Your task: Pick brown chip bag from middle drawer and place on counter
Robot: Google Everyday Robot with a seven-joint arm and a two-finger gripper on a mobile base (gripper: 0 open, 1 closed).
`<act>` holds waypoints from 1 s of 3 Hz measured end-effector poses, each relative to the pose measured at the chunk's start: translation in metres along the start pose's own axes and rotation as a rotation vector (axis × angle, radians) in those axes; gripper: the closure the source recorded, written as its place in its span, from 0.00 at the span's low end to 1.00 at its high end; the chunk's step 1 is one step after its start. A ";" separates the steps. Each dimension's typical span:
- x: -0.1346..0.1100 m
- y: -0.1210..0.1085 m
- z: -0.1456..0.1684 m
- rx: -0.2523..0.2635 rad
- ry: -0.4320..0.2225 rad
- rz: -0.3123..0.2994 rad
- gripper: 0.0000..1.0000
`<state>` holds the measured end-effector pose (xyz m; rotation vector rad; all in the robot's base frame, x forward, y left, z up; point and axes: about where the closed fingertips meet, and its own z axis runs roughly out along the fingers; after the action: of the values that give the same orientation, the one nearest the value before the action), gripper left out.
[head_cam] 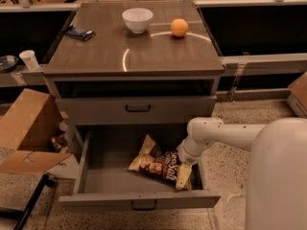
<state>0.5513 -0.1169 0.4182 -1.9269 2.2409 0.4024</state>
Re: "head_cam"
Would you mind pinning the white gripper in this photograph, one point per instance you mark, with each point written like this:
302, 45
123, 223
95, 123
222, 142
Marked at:
184, 155

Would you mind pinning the brown sea salt chip bag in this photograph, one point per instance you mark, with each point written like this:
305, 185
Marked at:
156, 162

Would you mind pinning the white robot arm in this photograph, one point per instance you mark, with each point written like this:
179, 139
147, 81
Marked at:
277, 168

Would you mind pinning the closed grey top drawer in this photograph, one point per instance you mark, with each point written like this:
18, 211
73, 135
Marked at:
135, 110

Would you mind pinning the open grey middle drawer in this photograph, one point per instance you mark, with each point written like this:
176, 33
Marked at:
105, 183

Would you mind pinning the grey drawer cabinet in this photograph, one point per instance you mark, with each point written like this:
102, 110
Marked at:
116, 63

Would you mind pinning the cardboard box at right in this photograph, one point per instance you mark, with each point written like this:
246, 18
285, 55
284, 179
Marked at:
297, 99

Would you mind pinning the orange fruit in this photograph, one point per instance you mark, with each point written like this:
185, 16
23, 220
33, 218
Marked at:
179, 27

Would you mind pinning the open cardboard box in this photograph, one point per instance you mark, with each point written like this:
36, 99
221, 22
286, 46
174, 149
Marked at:
26, 129

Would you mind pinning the white ceramic bowl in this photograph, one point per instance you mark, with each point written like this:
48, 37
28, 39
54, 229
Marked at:
137, 20

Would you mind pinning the dark blue snack packet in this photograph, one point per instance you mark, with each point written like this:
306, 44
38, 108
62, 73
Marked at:
80, 34

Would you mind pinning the black metal stand leg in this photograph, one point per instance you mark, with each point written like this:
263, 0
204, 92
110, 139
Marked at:
21, 216

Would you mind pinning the white paper cup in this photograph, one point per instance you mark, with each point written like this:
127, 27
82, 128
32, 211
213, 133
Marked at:
29, 59

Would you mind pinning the dark round plate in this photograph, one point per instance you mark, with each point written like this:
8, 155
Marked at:
8, 63

